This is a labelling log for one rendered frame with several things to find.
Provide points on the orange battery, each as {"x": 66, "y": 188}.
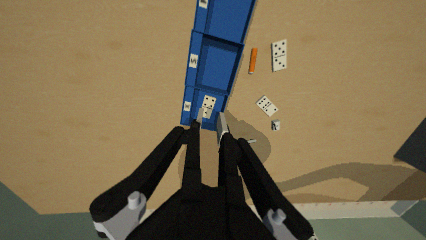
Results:
{"x": 252, "y": 60}

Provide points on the blue rack of labelled bins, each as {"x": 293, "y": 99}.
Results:
{"x": 214, "y": 56}

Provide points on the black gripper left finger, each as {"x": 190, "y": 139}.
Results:
{"x": 118, "y": 211}

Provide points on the white domino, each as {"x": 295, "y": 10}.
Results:
{"x": 266, "y": 105}
{"x": 278, "y": 55}

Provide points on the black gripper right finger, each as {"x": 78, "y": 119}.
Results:
{"x": 280, "y": 217}

